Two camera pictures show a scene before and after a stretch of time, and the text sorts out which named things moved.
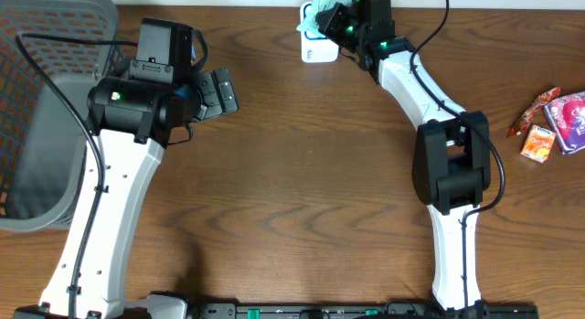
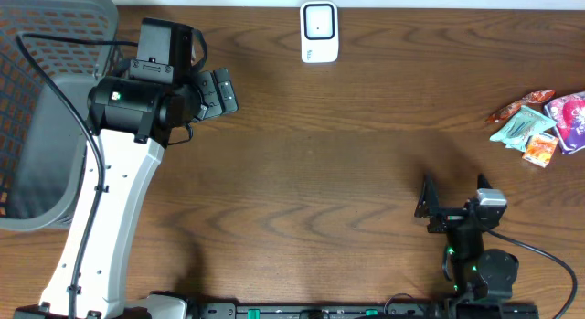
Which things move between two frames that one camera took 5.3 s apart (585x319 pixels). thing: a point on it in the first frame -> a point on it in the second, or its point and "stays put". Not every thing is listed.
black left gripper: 216,93 stays put
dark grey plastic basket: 43,136 stays put
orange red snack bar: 542,100 -> 537,97
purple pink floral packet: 567,118 stays put
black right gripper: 333,19 -> 451,214
